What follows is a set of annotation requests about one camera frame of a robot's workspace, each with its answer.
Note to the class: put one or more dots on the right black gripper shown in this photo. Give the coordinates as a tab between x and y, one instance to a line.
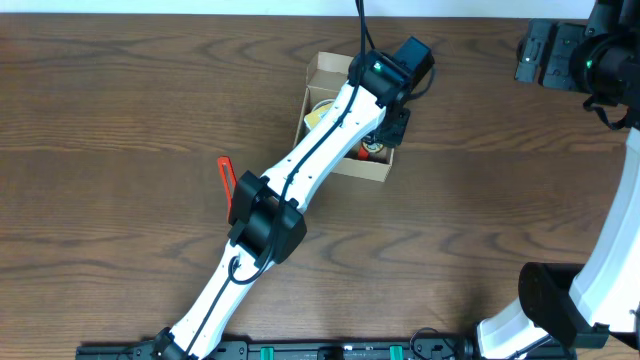
541	60

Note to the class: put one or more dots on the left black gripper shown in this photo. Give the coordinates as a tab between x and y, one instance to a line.
395	130

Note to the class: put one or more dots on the black gold correction tape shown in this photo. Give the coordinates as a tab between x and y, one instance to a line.
372	147

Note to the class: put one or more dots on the white tape roll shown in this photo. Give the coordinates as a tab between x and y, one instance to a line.
321	108

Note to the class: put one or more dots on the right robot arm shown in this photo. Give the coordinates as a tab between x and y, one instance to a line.
561	199

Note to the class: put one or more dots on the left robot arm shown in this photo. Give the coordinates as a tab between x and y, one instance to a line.
267	211

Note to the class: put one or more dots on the open cardboard box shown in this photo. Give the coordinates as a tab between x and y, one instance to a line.
325	75

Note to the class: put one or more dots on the orange utility knife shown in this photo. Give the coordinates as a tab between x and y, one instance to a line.
228	179

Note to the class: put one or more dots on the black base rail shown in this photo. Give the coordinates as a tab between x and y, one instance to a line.
425	344

